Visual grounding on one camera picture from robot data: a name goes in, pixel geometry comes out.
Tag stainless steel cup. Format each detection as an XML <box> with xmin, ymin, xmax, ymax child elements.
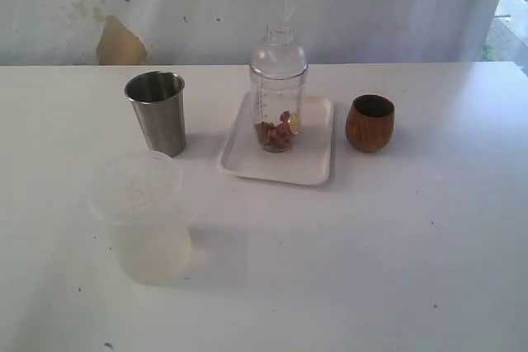
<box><xmin>125</xmin><ymin>71</ymin><xmax>186</xmax><ymax>157</ymax></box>

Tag clear plastic dome lid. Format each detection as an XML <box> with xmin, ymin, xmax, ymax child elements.
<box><xmin>249</xmin><ymin>22</ymin><xmax>309</xmax><ymax>80</ymax></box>

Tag translucent plastic container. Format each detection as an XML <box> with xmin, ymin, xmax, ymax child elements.
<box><xmin>86</xmin><ymin>150</ymin><xmax>192</xmax><ymax>285</ymax></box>

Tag brown wooden cup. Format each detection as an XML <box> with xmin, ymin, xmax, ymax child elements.
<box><xmin>346</xmin><ymin>94</ymin><xmax>395</xmax><ymax>153</ymax></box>

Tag wooden blocks and coins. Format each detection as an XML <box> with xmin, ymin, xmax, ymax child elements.
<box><xmin>255</xmin><ymin>111</ymin><xmax>300</xmax><ymax>153</ymax></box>

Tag white rectangular tray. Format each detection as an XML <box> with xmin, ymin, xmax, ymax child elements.
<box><xmin>217</xmin><ymin>93</ymin><xmax>334</xmax><ymax>185</ymax></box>

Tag clear plastic shaker cup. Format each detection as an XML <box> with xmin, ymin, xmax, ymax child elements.
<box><xmin>249</xmin><ymin>69</ymin><xmax>308</xmax><ymax>147</ymax></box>

